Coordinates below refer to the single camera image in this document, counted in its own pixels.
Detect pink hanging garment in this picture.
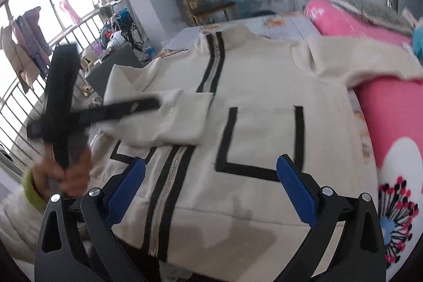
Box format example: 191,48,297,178
59,0,81,26

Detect tan hanging coat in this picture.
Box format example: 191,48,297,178
0,22,40,94

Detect person's left forearm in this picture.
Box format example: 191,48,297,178
0,168,50,258

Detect metal railing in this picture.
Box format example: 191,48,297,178
0,9,109,177

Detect grey cabinet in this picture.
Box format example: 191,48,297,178
84,44,148,96

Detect grey patterned pillow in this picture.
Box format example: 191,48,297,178
325,0,413,35

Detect pink floral blanket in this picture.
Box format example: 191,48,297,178
303,0,423,282

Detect blue garment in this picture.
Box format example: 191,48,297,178
411,26,423,59

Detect wooden chair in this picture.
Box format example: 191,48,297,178
175,0,238,26

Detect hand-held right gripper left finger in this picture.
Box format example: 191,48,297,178
35,158,148,282

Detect blue bag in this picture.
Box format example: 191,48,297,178
116,9,133,30

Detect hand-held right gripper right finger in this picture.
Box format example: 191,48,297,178
276,154,387,282

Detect small white plastic bag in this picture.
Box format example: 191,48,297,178
107,31,128,48

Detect cream zip jacket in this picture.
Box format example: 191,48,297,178
88,25,423,264

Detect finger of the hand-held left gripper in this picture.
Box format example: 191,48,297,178
26,98,160,139

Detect person's left hand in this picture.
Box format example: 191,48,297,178
32,152,94,201

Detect purple hanging jacket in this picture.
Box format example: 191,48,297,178
13,6,53,78

